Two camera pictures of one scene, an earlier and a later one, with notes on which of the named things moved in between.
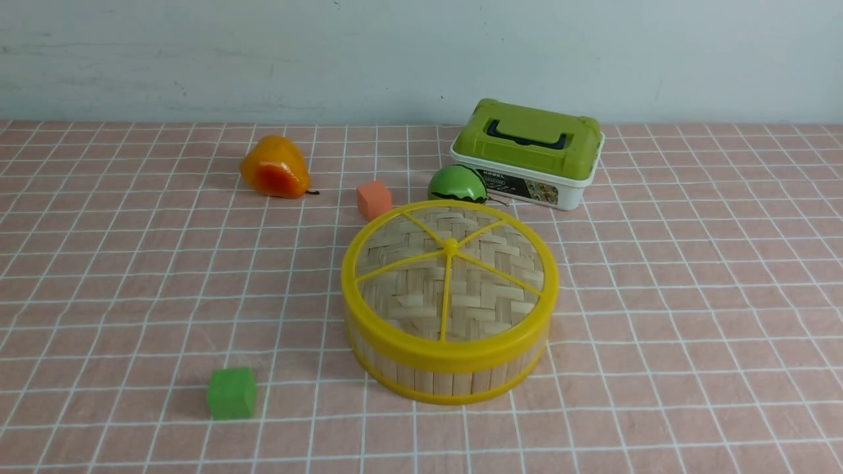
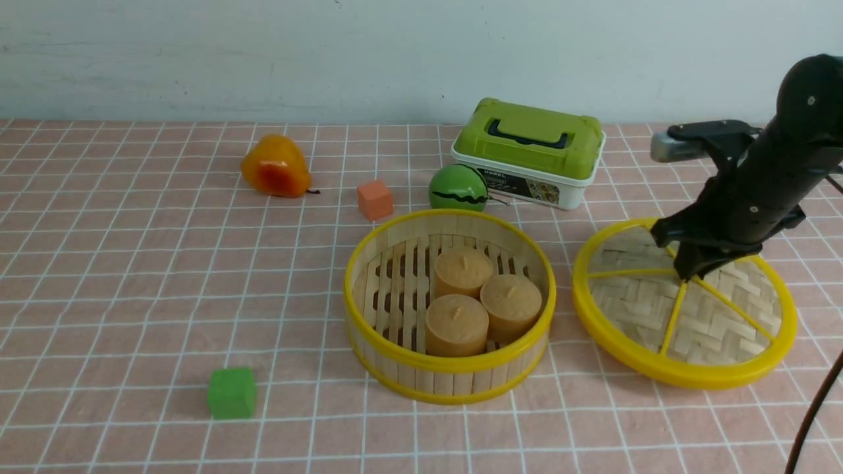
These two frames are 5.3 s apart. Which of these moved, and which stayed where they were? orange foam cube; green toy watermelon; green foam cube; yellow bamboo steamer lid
Moved: yellow bamboo steamer lid
Stayed: green toy watermelon; orange foam cube; green foam cube
